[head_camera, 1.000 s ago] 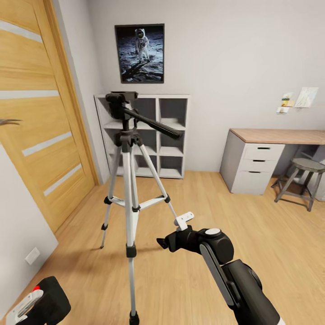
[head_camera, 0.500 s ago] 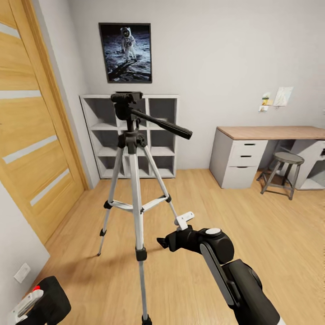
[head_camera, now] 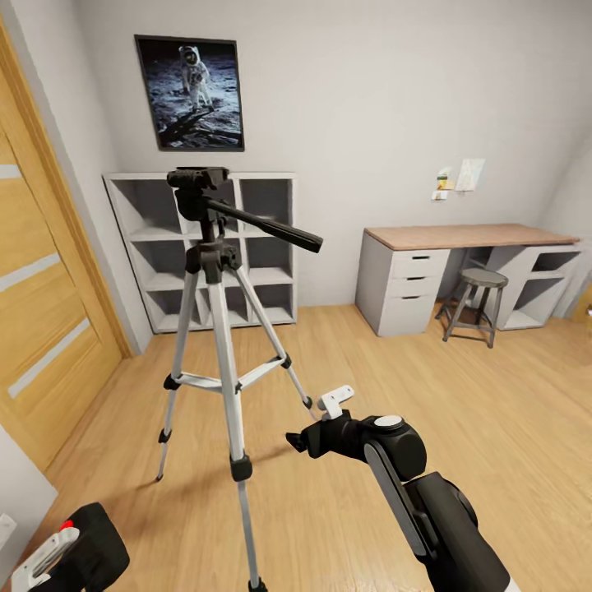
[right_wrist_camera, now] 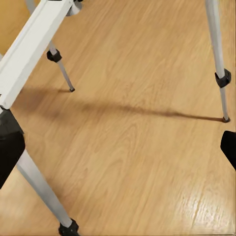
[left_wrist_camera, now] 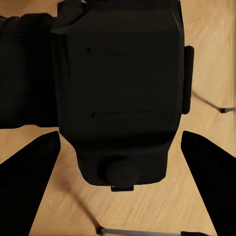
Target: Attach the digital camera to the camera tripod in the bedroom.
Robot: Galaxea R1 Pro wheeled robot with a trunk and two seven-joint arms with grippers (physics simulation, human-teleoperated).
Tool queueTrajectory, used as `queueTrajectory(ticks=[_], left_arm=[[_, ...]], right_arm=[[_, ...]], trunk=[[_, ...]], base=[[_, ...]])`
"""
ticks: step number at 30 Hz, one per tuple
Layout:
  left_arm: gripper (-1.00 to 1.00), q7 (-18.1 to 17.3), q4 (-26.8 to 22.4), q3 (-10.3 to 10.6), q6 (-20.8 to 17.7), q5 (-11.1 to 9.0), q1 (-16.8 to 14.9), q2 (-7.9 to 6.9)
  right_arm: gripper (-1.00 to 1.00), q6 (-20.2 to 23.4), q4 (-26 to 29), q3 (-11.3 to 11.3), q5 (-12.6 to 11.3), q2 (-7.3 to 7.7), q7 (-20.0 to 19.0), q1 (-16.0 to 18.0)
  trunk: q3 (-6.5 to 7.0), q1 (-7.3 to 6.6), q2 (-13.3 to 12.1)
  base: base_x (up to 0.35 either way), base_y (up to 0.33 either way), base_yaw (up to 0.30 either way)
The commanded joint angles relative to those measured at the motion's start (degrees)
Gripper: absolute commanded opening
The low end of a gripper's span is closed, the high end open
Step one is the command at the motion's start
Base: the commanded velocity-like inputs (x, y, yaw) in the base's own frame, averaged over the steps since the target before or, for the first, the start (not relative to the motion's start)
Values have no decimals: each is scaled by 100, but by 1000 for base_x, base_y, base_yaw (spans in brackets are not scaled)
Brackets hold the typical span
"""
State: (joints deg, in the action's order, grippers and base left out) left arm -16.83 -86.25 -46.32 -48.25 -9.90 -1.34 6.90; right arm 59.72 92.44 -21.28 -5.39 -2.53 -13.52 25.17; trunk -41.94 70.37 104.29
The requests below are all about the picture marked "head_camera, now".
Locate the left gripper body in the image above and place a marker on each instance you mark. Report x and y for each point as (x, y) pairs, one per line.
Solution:
(72, 576)

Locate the camera tripod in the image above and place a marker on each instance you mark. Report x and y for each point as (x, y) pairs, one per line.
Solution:
(213, 255)

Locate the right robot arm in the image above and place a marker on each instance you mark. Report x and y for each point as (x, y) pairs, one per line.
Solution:
(436, 518)

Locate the digital camera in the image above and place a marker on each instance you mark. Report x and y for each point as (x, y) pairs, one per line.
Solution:
(96, 534)

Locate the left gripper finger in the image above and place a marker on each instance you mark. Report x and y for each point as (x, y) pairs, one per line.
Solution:
(92, 560)

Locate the painting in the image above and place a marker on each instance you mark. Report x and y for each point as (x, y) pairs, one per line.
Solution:
(193, 89)

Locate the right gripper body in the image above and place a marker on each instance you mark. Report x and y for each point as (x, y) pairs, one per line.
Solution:
(322, 437)

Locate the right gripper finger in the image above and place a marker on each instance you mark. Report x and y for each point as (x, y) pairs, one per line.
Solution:
(297, 440)

